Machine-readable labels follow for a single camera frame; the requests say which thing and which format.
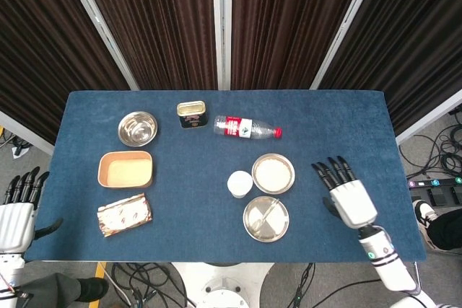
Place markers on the white black sneaker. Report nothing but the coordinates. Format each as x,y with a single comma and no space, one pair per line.
424,214

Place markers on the steel bowl holding rice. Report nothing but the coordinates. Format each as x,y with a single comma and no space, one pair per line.
273,191

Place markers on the blue table cloth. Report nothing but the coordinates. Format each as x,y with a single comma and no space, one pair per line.
202,178

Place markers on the brown kraft paper box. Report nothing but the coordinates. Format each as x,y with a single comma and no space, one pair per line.
124,172

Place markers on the white powder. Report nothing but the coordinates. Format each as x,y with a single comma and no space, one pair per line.
273,172

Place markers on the numbered button strip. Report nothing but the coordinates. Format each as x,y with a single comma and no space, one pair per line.
435,182

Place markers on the black luncheon meat can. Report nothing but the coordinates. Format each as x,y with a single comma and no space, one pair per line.
192,120

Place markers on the silver red foil snack pack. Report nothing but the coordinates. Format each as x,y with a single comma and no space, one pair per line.
124,216

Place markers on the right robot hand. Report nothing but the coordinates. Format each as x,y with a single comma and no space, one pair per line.
352,203

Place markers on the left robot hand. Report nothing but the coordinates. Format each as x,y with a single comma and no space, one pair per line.
14,221

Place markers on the red-label plastic water bottle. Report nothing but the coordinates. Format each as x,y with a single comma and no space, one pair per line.
238,128

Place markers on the round steel plate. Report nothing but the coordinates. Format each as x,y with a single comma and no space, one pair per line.
278,226

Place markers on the black trouser leg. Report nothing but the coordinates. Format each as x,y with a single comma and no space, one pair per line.
447,228

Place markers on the black foot pedals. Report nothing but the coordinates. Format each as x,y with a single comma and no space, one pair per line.
444,196

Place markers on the white partition post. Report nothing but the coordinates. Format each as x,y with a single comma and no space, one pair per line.
103,30
221,26
343,30

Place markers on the clear plastic spoon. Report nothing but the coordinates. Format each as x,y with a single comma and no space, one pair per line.
270,210

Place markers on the white flower-print paper cup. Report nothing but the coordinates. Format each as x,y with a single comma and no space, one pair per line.
239,183

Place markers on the brown ribbed partition panel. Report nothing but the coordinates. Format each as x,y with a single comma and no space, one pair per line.
415,41
155,23
288,23
43,52

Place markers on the empty steel bowl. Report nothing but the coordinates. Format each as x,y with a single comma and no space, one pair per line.
137,129

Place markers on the grey trouser leg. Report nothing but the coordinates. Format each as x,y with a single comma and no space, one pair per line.
50,288

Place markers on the black shoe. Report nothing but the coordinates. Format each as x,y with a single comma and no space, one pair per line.
93,288

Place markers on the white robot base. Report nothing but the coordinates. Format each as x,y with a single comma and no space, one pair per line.
220,282

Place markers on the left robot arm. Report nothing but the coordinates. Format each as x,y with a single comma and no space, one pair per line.
9,275

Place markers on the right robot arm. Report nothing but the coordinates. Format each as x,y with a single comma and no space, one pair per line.
386,257

